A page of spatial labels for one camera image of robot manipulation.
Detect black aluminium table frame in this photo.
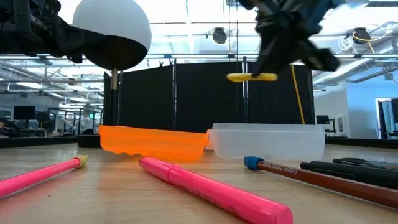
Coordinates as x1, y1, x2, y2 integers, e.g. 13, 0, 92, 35
0, 135, 398, 150

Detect white globe lamp black stand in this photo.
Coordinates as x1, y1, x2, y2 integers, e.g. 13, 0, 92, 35
72, 0, 152, 149

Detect pink pencil yellow eraser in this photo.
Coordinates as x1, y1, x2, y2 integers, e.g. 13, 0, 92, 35
0, 154, 89, 198

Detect small black monitor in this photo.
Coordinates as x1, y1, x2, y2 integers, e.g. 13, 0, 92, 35
316, 114, 331, 126

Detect black pen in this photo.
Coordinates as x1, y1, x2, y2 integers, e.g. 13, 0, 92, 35
300, 160, 398, 190
331, 157, 398, 170

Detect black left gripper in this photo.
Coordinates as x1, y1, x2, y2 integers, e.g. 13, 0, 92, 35
0, 0, 105, 63

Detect black partition screen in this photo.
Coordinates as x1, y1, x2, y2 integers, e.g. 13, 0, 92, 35
103, 57, 315, 134

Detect pink highlighter marker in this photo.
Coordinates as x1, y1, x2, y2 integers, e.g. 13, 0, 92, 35
138, 156, 294, 224

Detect clear plastic supply box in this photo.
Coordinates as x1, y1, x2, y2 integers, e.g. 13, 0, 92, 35
206, 123, 326, 161

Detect yellow cable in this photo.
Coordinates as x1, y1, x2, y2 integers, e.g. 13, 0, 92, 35
290, 63, 307, 125

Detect black round hanging device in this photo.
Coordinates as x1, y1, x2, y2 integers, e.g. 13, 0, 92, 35
352, 27, 372, 45
211, 27, 228, 45

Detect yellow pen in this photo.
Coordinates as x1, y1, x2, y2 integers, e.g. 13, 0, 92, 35
226, 72, 279, 83

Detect brown coloured pencil blue cap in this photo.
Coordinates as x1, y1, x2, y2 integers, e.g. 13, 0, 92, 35
243, 156, 398, 210

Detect dark glass doorway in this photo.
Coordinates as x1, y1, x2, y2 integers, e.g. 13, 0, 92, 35
376, 98, 398, 140

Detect black computer monitor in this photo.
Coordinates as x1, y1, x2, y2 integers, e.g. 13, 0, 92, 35
13, 105, 36, 121

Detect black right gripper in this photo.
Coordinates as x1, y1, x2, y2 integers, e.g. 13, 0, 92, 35
242, 0, 341, 76

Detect orange perforated box lid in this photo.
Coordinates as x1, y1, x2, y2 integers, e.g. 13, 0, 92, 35
98, 124, 210, 162

